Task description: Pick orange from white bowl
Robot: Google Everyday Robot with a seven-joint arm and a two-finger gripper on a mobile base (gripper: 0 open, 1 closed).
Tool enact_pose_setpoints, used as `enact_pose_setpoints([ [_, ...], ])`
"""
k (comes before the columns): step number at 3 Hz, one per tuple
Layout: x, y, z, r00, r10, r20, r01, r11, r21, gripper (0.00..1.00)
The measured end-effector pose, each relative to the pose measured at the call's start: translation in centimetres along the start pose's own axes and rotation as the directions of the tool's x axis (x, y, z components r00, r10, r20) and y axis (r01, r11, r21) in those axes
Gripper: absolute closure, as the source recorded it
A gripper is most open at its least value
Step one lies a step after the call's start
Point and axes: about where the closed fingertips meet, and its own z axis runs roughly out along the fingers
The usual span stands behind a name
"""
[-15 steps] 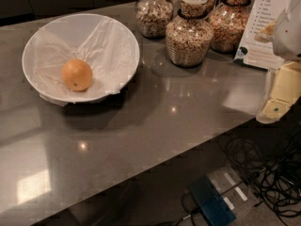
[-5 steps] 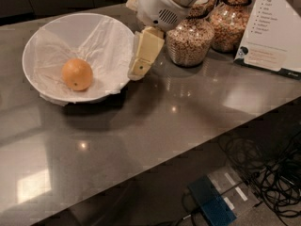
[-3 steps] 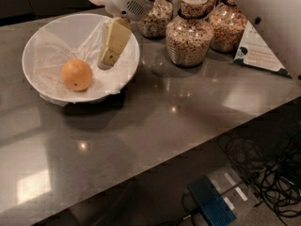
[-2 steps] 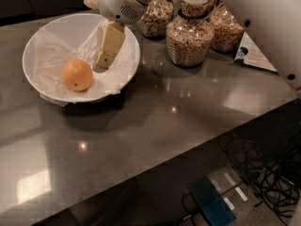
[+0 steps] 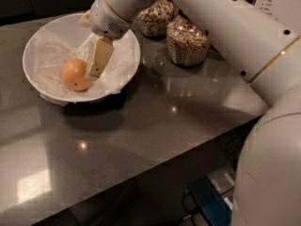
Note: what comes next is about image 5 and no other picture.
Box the grey device on floor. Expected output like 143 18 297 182
207 167 235 209

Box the white paper liner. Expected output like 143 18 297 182
29 28 139 105

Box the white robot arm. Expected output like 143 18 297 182
79 0 301 226

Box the glass cereal jar left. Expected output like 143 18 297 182
137 0 174 38

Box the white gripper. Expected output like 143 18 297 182
78 0 131 81

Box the allergens info sign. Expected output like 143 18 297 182
255 0 301 32

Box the glass cereal jar middle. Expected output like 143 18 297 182
166 15 211 68

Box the white bowl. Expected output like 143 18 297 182
23 13 140 98

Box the blue box on floor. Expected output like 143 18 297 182
188 176 231 226

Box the orange fruit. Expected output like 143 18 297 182
61 58 91 91

